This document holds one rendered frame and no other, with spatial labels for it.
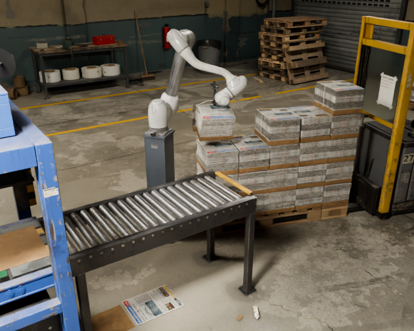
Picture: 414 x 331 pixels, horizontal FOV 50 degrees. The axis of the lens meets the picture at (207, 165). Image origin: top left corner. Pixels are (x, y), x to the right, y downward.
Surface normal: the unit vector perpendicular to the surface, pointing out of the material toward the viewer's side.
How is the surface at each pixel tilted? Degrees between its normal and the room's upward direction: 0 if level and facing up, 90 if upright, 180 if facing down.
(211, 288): 0
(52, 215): 90
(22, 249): 0
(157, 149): 90
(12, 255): 0
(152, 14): 90
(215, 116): 19
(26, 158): 90
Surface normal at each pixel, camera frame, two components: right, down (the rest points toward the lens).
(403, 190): 0.26, 0.39
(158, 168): -0.34, 0.37
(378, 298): 0.00, -0.92
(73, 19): 0.55, 0.33
